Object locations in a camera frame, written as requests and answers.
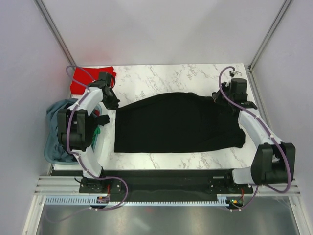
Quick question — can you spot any aluminium frame post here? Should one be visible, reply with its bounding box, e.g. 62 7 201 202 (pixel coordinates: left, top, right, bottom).
33 0 76 65
248 0 293 72

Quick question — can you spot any folded red t shirt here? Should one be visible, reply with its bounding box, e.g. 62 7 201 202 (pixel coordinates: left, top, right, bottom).
70 66 117 95

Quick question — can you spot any black t shirt with logo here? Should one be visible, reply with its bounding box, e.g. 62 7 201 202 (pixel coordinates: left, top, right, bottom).
114 93 246 153

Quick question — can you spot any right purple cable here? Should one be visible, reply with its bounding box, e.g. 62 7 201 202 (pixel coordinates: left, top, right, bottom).
218 65 291 212

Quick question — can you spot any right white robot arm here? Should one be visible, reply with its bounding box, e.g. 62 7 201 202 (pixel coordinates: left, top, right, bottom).
212 78 295 193

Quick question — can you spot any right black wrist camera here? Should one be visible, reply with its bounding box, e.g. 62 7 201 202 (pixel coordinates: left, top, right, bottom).
230 78 248 102

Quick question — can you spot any green garment in basket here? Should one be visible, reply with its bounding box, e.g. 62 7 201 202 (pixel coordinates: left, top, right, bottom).
91 126 101 148

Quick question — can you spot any white slotted cable duct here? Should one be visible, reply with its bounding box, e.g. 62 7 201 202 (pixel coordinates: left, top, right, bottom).
45 194 242 207

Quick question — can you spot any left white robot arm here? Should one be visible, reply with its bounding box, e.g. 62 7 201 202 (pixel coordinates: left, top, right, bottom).
57 80 120 192

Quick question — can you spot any right aluminium frame post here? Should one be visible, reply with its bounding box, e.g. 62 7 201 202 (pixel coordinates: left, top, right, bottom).
248 0 293 72

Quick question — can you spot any grey blue t shirt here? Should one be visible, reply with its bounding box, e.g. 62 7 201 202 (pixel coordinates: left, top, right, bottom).
44 98 78 165

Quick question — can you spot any blue plastic laundry basket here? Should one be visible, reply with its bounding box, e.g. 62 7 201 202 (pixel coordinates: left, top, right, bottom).
44 98 110 165

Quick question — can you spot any left aluminium frame post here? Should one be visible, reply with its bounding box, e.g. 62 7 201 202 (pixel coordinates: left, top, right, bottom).
33 0 76 65

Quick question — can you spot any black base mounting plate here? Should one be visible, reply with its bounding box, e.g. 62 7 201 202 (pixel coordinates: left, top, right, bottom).
79 169 253 202

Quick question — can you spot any black t shirt in basket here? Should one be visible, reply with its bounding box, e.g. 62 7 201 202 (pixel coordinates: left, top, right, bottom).
57 107 110 151

